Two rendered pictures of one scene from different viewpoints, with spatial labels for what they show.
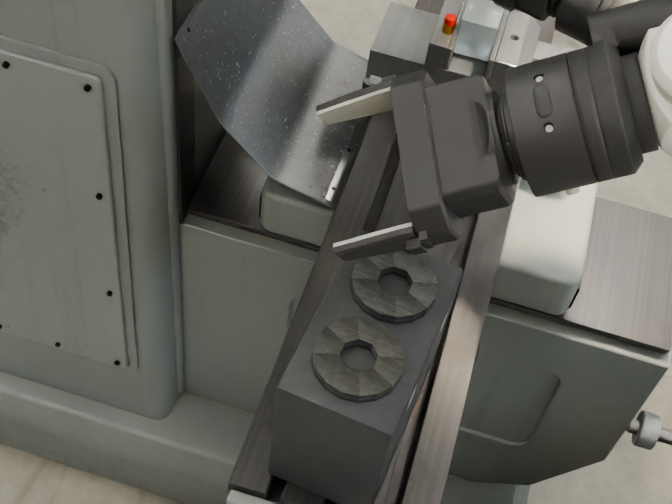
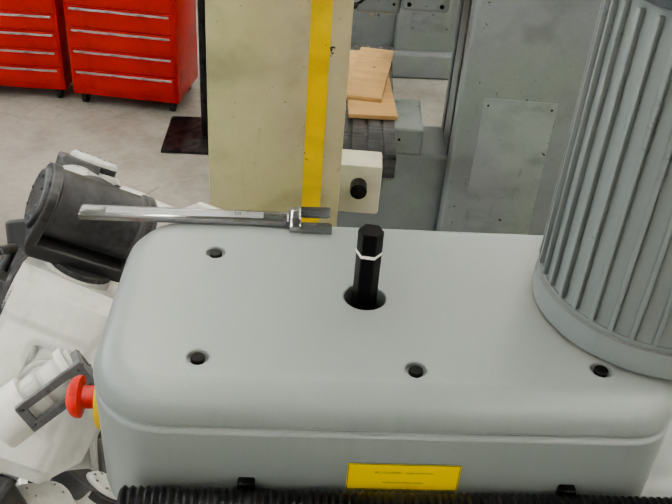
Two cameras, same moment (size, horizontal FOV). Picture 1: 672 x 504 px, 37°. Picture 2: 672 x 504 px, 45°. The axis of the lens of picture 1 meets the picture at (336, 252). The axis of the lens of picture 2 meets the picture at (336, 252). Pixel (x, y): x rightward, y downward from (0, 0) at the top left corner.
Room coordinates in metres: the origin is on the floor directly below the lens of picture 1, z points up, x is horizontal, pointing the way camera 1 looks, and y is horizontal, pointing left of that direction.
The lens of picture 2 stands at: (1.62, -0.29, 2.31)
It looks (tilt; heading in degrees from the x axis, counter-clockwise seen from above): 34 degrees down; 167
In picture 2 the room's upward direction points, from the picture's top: 5 degrees clockwise
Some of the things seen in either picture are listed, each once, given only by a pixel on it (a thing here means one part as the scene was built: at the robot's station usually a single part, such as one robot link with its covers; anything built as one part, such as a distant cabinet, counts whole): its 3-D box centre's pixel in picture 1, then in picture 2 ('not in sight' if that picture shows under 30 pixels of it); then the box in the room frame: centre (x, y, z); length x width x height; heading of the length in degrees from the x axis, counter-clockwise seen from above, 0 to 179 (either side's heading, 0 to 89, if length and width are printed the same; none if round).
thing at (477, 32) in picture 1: (479, 28); not in sight; (1.17, -0.15, 1.06); 0.06 x 0.05 x 0.06; 171
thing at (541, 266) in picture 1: (434, 186); not in sight; (1.08, -0.14, 0.81); 0.50 x 0.35 x 0.12; 81
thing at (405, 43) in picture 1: (491, 62); not in sight; (1.16, -0.18, 1.01); 0.35 x 0.15 x 0.11; 81
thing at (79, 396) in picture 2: not in sight; (85, 396); (1.04, -0.39, 1.76); 0.04 x 0.03 x 0.04; 171
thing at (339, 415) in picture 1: (365, 369); not in sight; (0.57, -0.05, 1.05); 0.22 x 0.12 x 0.20; 165
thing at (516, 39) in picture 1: (513, 48); not in sight; (1.16, -0.21, 1.04); 0.12 x 0.06 x 0.04; 171
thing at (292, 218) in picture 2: not in sight; (206, 215); (0.94, -0.27, 1.89); 0.24 x 0.04 x 0.01; 82
